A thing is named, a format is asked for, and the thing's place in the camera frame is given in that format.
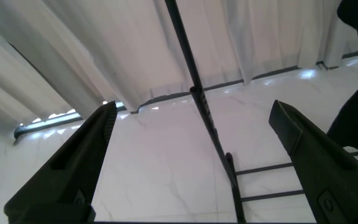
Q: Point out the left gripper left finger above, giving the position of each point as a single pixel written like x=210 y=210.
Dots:
x=64 y=174

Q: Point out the white curtain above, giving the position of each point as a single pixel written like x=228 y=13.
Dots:
x=120 y=46

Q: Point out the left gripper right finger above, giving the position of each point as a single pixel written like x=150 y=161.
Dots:
x=331 y=180

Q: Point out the window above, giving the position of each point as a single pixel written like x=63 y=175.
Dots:
x=42 y=126

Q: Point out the black clothes rack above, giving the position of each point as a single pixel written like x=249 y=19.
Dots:
x=197 y=93

